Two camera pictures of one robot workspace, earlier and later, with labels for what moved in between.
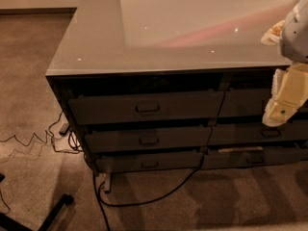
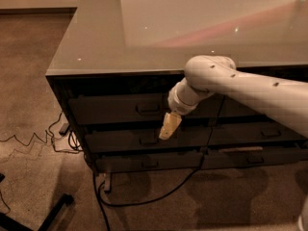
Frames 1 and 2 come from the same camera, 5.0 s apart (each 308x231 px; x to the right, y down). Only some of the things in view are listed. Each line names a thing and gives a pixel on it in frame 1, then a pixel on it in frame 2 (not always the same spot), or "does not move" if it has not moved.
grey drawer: (257, 132) does not move
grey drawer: (128, 141) does not move
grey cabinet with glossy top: (172, 77) does not move
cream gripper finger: (289, 90) to (170, 123)
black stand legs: (9, 224) does not move
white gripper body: (295, 38) to (176, 104)
